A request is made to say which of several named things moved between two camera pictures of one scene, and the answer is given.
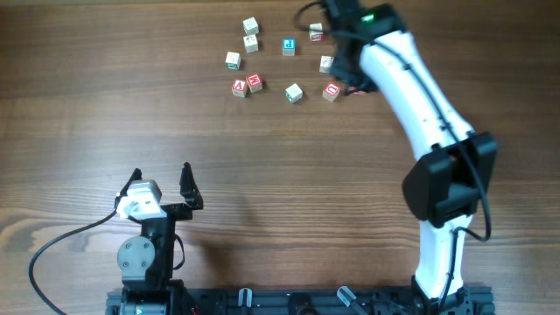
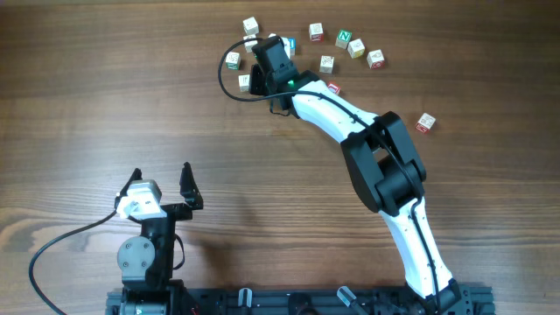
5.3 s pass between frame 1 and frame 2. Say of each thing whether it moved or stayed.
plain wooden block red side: moved
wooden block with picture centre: stayed
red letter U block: stayed
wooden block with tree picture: stayed
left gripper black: stayed
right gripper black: moved
